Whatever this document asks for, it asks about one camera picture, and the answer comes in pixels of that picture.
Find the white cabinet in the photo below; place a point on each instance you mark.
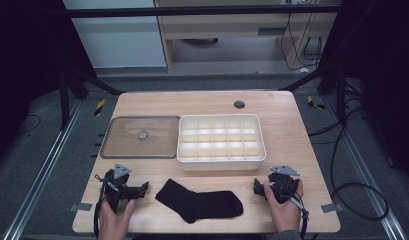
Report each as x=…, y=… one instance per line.
x=118, y=43

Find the black horizontal bar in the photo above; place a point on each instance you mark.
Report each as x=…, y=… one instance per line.
x=192, y=11

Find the person's left hand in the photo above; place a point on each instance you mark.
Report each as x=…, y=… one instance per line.
x=113, y=223

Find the person's right hand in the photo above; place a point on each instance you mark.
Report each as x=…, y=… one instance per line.
x=287, y=215

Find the black metal stand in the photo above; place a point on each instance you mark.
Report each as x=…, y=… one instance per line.
x=64, y=100
x=340, y=96

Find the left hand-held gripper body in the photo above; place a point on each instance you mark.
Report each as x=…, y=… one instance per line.
x=116, y=186

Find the grey tape strip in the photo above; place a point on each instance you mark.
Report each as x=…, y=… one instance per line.
x=81, y=207
x=332, y=207

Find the light wooden desk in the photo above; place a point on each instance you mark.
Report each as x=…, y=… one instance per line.
x=225, y=25

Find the yellow black striped tape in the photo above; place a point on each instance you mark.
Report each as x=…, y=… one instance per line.
x=99, y=106
x=314, y=103

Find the white divided storage box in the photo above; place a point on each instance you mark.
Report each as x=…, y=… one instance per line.
x=222, y=163

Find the transparent box lid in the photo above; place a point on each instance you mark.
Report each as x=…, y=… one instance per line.
x=125, y=146

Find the aluminium floor rail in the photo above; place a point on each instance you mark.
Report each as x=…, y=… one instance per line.
x=368, y=180
x=42, y=173

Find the black sock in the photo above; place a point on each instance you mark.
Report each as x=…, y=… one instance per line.
x=202, y=203

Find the black curtain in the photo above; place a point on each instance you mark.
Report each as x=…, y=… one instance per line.
x=22, y=66
x=382, y=66

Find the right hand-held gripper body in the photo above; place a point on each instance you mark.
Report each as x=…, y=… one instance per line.
x=283, y=185

